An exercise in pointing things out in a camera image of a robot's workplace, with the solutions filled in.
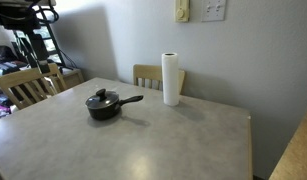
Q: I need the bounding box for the glass lid with black knob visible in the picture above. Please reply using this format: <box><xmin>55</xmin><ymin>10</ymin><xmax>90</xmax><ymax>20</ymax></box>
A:
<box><xmin>85</xmin><ymin>88</ymin><xmax>120</xmax><ymax>110</ymax></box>

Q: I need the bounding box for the wooden chair with slatted back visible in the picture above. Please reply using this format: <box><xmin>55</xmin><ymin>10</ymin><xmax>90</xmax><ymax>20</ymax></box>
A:
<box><xmin>132</xmin><ymin>64</ymin><xmax>187</xmax><ymax>95</ymax></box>
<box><xmin>0</xmin><ymin>63</ymin><xmax>68</xmax><ymax>111</ymax></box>

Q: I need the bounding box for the white paper towel roll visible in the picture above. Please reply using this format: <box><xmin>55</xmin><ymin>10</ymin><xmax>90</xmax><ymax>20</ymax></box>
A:
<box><xmin>161</xmin><ymin>52</ymin><xmax>181</xmax><ymax>107</ymax></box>

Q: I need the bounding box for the small wooden side cabinet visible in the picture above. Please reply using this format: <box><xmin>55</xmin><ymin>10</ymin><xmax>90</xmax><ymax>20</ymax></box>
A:
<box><xmin>60</xmin><ymin>68</ymin><xmax>85</xmax><ymax>89</ymax></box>

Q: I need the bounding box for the black diagonal stand bar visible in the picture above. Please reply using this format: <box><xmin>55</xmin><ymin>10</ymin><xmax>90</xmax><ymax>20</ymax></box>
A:
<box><xmin>36</xmin><ymin>4</ymin><xmax>66</xmax><ymax>67</ymax></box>

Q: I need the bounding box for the striped dark flat stack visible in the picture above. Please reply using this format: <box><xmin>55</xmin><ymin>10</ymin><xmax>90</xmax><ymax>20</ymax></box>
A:
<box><xmin>0</xmin><ymin>60</ymin><xmax>29</xmax><ymax>77</ymax></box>

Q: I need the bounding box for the black bag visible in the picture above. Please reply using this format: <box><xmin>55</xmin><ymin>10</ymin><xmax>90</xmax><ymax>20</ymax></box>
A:
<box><xmin>0</xmin><ymin>45</ymin><xmax>18</xmax><ymax>63</ymax></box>

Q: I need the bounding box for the wooden counter top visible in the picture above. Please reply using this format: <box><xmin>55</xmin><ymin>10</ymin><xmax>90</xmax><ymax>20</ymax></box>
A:
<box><xmin>269</xmin><ymin>103</ymin><xmax>307</xmax><ymax>180</ymax></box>

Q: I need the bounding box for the black saucepan with handle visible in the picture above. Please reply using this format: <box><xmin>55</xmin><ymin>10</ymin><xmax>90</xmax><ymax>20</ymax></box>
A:
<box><xmin>85</xmin><ymin>94</ymin><xmax>145</xmax><ymax>121</ymax></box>

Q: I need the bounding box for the beige wall thermostat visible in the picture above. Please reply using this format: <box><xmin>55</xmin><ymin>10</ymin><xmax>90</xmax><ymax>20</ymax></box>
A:
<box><xmin>174</xmin><ymin>0</ymin><xmax>191</xmax><ymax>24</ymax></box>

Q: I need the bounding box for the white light switch plate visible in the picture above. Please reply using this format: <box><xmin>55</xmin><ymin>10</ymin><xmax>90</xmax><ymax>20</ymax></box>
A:
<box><xmin>201</xmin><ymin>0</ymin><xmax>227</xmax><ymax>23</ymax></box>

